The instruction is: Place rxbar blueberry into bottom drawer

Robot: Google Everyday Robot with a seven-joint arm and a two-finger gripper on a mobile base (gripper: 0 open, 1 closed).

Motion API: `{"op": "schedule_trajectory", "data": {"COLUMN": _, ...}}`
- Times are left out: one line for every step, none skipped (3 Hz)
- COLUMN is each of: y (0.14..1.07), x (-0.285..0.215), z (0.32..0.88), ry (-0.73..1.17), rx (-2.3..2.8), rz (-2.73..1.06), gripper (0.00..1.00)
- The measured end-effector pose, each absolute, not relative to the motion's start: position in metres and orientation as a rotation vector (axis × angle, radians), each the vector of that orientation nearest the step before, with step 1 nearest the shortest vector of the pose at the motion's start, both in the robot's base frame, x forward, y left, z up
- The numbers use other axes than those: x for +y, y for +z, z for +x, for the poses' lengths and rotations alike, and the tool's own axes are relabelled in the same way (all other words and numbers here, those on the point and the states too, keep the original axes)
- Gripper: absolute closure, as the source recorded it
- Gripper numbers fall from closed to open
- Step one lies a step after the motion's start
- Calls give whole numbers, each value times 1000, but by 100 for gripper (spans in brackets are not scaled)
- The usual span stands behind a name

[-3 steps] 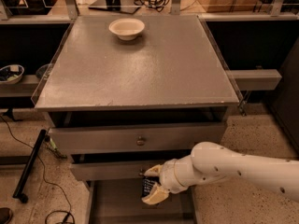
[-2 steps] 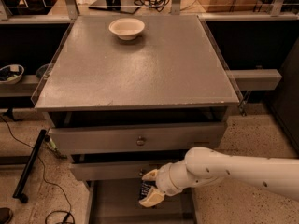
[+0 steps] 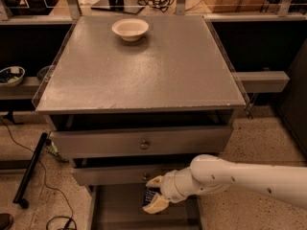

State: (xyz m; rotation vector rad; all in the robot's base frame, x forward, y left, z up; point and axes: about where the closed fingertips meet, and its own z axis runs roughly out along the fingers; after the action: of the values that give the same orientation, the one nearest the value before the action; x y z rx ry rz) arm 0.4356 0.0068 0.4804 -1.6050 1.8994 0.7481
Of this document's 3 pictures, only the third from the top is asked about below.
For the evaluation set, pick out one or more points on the grey top drawer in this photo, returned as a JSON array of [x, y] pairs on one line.
[[141, 141]]

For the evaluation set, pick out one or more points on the white bowl with items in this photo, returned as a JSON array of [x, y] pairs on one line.
[[11, 76]]

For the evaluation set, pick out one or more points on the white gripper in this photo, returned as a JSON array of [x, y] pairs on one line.
[[169, 186]]

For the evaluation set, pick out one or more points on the grey bench rail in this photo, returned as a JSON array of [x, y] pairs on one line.
[[262, 82]]

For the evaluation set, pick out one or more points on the black monitor stand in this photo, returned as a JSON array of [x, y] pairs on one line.
[[122, 6]]

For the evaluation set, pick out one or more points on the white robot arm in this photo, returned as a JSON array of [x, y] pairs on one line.
[[208, 174]]

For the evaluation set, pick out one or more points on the grey drawer cabinet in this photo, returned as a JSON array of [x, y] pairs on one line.
[[175, 75]]

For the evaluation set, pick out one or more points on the black bar on floor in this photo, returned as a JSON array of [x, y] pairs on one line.
[[19, 198]]

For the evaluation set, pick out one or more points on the grey drawer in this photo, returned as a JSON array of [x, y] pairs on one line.
[[141, 141], [119, 207], [123, 174]]

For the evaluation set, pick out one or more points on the grey bottom drawer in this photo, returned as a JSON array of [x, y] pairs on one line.
[[119, 207]]

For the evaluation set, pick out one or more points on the grey middle drawer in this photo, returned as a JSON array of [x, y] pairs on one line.
[[123, 174]]

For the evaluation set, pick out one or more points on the dark shoe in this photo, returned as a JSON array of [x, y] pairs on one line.
[[6, 221]]

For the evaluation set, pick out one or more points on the white paper bowl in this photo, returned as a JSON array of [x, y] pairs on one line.
[[130, 29]]

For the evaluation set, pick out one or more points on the dark blue rxbar wrapper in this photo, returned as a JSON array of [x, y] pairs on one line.
[[149, 194]]

